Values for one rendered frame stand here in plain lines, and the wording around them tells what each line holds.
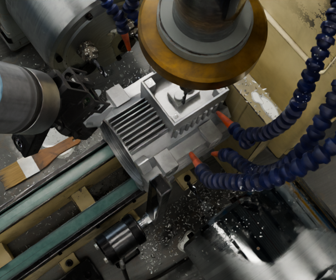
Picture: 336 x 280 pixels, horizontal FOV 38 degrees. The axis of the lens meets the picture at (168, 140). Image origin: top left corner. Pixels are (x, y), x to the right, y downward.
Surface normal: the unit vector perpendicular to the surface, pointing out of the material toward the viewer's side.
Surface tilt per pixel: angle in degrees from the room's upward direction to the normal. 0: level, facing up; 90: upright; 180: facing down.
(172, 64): 0
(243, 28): 0
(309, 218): 21
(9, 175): 2
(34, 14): 54
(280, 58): 90
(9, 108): 75
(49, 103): 69
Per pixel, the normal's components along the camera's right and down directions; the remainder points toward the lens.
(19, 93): 0.94, -0.06
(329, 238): 0.39, -0.52
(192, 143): 0.07, -0.33
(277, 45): -0.80, 0.55
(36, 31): -0.70, 0.36
